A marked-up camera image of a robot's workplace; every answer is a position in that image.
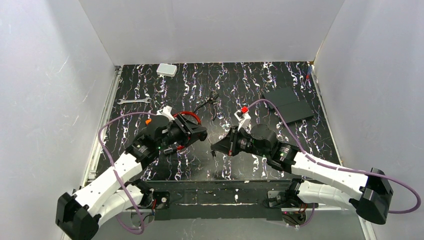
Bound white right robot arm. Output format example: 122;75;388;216
211;124;394;225

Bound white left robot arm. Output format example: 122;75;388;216
55;109;208;240

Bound black flat plate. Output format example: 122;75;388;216
261;87;314;125

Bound white rectangular box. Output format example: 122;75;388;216
156;63;178;78

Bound silver open-end wrench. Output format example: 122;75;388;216
116;97;151;105

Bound red blue pen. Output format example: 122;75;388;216
304;65;314;88

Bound red cable lock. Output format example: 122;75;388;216
163;111;207;155

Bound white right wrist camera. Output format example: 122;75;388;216
234;106;251;132

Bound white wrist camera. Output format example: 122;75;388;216
156;105;175;122
234;106;251;132

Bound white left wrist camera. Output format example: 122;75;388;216
156;105;175;122

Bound grey handled pliers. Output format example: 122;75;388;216
192;91;219;121

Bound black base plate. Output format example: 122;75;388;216
143;179;318;223

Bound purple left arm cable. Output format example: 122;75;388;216
97;111;160;235

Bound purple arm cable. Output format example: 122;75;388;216
97;111;160;235
246;98;422;215

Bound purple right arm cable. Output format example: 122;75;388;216
246;98;422;215

